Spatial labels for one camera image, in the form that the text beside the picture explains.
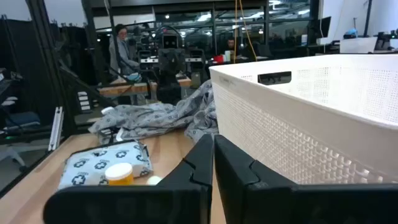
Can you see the wooden workbench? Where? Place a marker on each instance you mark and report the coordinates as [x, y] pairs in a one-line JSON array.
[[136, 87]]

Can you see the black monitor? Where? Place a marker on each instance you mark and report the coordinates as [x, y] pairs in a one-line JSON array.
[[325, 27]]

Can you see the person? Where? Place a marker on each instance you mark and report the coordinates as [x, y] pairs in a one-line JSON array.
[[230, 46], [121, 53]]

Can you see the white cup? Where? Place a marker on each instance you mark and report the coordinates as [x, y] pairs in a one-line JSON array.
[[227, 56]]

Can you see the blue seat cushion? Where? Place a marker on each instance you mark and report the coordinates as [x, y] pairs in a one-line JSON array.
[[23, 119]]

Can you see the black aluminium table frame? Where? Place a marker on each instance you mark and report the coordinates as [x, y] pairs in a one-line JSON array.
[[53, 68]]

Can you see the white side table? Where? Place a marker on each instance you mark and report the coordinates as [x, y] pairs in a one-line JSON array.
[[357, 45]]

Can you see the small white roll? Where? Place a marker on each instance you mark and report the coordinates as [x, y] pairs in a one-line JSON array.
[[154, 180]]

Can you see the white pouch with blue crosses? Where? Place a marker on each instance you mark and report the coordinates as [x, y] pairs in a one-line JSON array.
[[90, 165]]

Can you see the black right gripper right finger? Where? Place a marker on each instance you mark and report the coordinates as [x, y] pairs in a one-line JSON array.
[[280, 205]]

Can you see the small orange block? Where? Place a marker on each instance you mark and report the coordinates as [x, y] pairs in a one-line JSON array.
[[119, 175]]

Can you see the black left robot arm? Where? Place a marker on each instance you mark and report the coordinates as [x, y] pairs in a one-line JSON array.
[[168, 90]]

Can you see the white perforated plastic basket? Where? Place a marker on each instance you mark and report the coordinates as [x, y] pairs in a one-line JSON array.
[[280, 124]]

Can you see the silver aluminium extrusion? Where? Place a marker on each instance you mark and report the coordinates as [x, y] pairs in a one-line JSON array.
[[56, 129]]

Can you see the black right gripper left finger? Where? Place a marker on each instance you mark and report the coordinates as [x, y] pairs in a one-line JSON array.
[[174, 202]]

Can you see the grey patterned hospital gown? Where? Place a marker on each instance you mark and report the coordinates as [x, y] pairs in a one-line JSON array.
[[161, 116]]

